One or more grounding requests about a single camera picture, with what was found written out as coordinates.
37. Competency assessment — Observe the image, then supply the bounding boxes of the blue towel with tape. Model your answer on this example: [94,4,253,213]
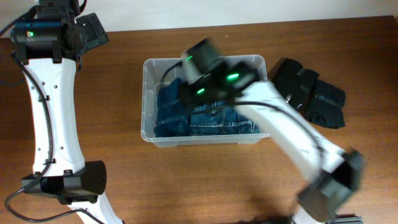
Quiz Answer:
[154,78,190,138]

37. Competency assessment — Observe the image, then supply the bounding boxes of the dark blue jeans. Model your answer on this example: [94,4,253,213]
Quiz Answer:
[188,107,260,136]

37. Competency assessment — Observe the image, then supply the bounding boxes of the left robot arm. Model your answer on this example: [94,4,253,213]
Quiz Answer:
[11,0,121,223]

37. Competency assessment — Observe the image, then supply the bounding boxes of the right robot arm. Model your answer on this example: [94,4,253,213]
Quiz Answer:
[180,39,365,223]

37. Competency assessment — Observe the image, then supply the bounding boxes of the clear plastic storage container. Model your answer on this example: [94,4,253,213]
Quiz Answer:
[141,58,270,147]

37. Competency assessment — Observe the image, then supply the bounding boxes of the black folded garment with tape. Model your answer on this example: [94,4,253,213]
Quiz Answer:
[271,58,320,113]

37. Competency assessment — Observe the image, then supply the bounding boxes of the dark green folded garment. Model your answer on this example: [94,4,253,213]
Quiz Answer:
[303,80,346,129]

